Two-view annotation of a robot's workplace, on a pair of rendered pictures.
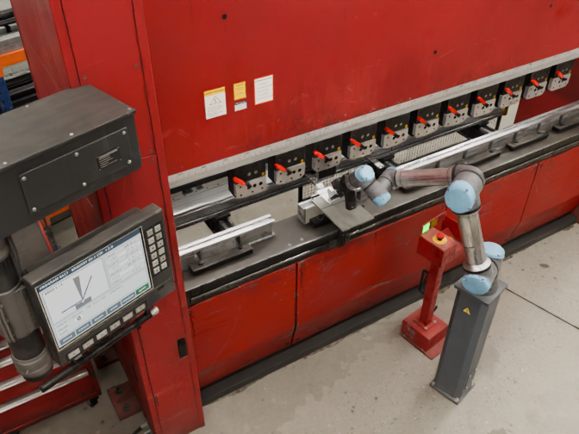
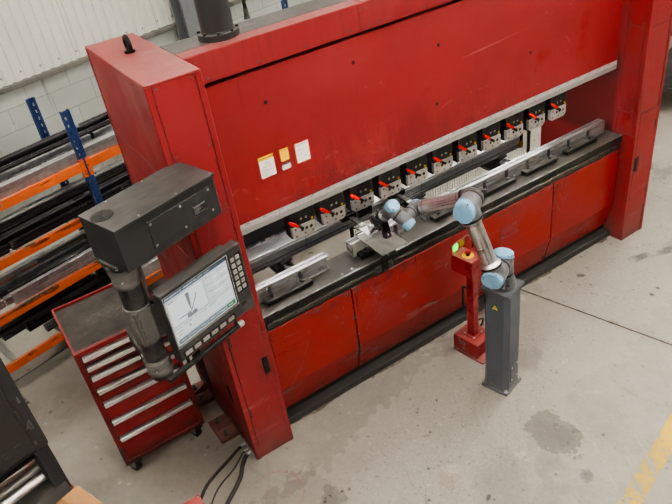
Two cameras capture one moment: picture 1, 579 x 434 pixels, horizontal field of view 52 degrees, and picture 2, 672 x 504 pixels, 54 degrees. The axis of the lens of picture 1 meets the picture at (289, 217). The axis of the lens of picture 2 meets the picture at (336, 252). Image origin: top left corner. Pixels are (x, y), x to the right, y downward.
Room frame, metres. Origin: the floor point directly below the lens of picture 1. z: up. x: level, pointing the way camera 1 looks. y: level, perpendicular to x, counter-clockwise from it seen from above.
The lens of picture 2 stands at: (-0.99, -0.14, 3.15)
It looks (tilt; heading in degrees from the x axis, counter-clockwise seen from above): 34 degrees down; 3
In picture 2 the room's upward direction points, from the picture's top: 9 degrees counter-clockwise
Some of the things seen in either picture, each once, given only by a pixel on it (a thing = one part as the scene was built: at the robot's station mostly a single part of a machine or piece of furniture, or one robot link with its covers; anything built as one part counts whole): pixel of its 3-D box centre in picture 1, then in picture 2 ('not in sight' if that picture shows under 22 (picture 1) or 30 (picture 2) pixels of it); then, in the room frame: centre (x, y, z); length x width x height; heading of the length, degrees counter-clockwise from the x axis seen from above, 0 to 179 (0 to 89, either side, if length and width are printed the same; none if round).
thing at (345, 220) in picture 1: (342, 209); (381, 239); (2.23, -0.25, 1.00); 0.26 x 0.18 x 0.01; 31
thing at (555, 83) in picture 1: (556, 72); (553, 104); (3.17, -1.52, 1.26); 0.15 x 0.09 x 0.17; 121
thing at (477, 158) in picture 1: (477, 159); (496, 187); (2.83, -1.06, 0.89); 0.30 x 0.05 x 0.03; 121
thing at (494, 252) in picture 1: (488, 258); (502, 261); (1.95, -0.88, 0.94); 0.13 x 0.12 x 0.14; 149
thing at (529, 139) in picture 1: (526, 140); (539, 165); (3.04, -1.40, 0.89); 0.30 x 0.05 x 0.03; 121
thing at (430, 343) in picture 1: (427, 331); (476, 341); (2.28, -0.80, 0.06); 0.25 x 0.20 x 0.12; 40
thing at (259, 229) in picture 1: (225, 242); (289, 278); (2.07, 0.30, 0.92); 0.50 x 0.06 x 0.10; 121
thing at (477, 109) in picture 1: (480, 97); (487, 135); (2.86, -1.01, 1.26); 0.15 x 0.09 x 0.17; 121
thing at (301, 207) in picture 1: (333, 201); (375, 236); (2.39, -0.22, 0.92); 0.39 x 0.06 x 0.10; 121
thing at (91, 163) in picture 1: (65, 249); (174, 278); (1.35, 0.68, 1.53); 0.51 x 0.25 x 0.85; 138
